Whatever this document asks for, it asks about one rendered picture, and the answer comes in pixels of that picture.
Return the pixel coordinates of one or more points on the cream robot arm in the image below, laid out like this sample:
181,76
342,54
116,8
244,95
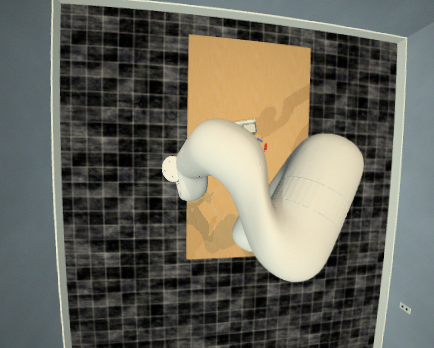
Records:
293,232

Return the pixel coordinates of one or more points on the white open-top bin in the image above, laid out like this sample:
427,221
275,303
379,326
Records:
249,125

